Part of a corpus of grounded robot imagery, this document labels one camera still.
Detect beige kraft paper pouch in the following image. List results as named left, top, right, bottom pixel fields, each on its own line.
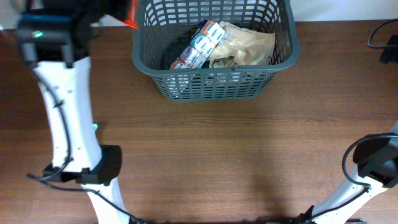
left=208, top=21, right=275, bottom=67

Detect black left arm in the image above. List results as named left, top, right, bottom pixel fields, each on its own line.
left=16, top=0, right=141, bottom=223

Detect colourful tissue pack bundle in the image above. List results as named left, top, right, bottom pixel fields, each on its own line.
left=170, top=20, right=225, bottom=70

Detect grey plastic lattice basket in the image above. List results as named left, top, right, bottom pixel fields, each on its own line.
left=132, top=0, right=300, bottom=102

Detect red orange pasta package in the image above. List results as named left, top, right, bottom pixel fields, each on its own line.
left=123, top=0, right=139, bottom=30

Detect brown chocolate snack pouch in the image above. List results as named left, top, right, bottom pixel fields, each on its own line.
left=209, top=56, right=238, bottom=68

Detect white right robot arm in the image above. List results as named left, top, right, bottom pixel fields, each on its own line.
left=295, top=124, right=397, bottom=224

